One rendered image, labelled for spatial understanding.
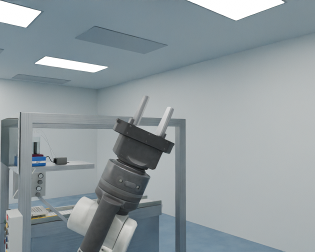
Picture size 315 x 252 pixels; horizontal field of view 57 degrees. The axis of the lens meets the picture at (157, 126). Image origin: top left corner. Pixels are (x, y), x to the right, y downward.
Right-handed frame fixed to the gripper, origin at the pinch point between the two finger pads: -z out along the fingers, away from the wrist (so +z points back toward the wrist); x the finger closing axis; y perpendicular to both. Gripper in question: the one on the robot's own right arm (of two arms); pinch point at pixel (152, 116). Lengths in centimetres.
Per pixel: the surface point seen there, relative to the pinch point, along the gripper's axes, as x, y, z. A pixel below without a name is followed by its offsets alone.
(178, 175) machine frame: -80, 147, 24
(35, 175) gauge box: 14, 183, 69
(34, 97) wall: 88, 722, 39
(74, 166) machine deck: -11, 192, 54
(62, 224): -21, 186, 100
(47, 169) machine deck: 8, 185, 62
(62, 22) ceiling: 56, 313, -74
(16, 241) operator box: 10, 101, 81
